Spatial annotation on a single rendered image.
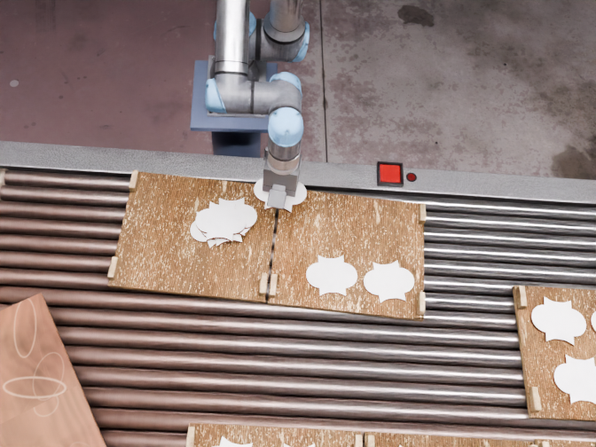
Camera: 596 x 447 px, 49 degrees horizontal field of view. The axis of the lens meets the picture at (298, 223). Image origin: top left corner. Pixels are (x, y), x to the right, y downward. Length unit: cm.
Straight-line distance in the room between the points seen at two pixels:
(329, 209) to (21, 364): 87
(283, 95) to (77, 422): 85
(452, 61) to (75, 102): 189
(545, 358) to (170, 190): 109
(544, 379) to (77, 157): 140
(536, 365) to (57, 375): 117
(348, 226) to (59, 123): 180
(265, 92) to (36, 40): 223
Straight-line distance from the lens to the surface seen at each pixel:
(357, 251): 178
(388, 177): 192
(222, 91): 150
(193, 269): 174
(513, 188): 203
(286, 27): 183
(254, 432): 162
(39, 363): 162
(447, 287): 182
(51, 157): 201
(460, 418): 172
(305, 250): 177
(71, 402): 158
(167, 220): 181
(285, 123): 142
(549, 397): 180
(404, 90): 335
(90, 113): 325
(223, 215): 177
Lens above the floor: 253
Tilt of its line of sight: 62 degrees down
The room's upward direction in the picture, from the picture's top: 8 degrees clockwise
